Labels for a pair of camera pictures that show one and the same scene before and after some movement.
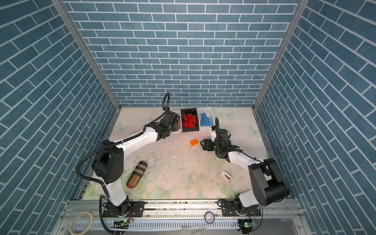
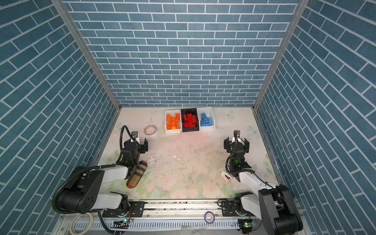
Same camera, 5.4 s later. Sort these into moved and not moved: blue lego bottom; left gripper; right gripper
Moved: left gripper; right gripper
Not moved: blue lego bottom
